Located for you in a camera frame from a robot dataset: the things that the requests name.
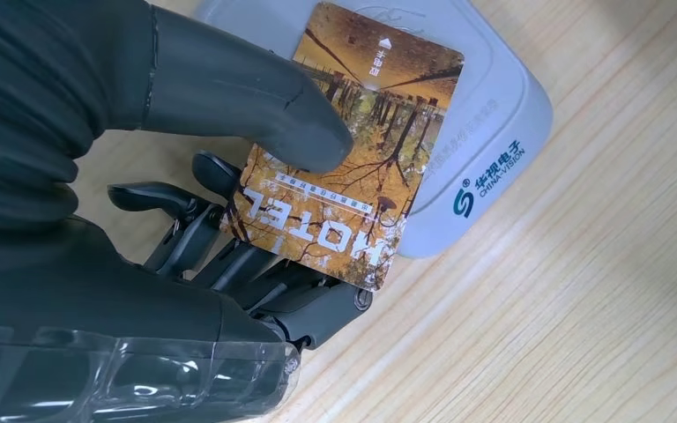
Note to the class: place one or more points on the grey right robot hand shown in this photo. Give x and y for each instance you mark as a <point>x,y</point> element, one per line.
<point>81,292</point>

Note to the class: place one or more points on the grey card reader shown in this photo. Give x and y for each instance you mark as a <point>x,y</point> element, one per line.
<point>490,117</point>

